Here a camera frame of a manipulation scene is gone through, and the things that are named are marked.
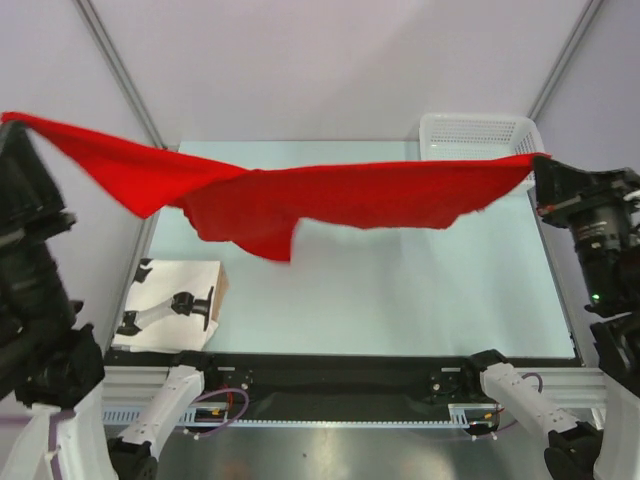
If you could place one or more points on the white slotted cable duct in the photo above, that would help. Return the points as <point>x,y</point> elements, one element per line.
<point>454,416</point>

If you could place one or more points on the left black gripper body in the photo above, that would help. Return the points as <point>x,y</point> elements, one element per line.
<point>29,274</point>

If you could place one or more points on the white perforated plastic basket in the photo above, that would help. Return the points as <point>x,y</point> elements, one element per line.
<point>458,136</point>

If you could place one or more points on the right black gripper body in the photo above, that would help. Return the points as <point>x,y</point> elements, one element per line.
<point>600,226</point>

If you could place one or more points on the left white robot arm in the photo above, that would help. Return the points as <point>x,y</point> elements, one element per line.
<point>50,364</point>

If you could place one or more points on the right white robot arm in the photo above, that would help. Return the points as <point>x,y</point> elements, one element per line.
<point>587,419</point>

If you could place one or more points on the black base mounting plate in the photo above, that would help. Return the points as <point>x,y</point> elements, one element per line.
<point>330,386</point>

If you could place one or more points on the red t shirt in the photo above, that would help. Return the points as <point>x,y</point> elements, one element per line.
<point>259,210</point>

